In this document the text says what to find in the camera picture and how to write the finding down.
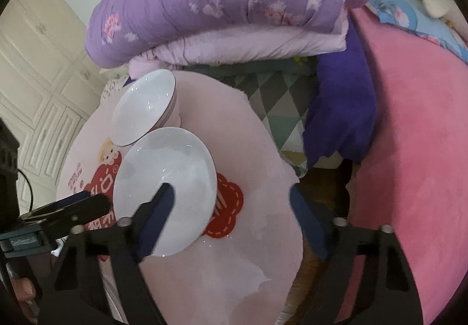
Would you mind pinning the blue cartoon pillow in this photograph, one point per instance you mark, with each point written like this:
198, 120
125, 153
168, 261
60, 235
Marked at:
410, 15

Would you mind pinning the light pink folded blanket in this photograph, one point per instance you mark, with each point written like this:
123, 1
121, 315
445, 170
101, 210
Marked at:
238, 45

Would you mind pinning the cream wardrobe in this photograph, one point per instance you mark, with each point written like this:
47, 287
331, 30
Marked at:
49, 88

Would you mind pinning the dark purple blanket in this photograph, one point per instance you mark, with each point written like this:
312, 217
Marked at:
342, 116

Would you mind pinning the heart pattern bed sheet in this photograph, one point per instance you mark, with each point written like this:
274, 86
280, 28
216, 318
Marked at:
113, 86

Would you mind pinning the triangle pattern blanket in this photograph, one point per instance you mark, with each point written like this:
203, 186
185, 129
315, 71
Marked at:
279, 92

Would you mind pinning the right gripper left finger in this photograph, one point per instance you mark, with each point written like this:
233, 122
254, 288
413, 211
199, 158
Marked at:
149, 221

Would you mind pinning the left hand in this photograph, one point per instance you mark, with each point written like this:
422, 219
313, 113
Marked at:
25, 293

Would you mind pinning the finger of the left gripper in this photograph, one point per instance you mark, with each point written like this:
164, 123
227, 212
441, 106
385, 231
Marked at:
63, 206
58, 226

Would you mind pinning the white bowl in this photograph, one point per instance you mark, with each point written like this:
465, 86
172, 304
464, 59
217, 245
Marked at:
174, 161
149, 103

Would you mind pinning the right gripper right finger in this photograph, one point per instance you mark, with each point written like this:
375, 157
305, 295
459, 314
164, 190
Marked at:
311, 227

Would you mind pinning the pink printed table cloth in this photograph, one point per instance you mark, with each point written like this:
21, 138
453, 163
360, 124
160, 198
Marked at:
241, 269

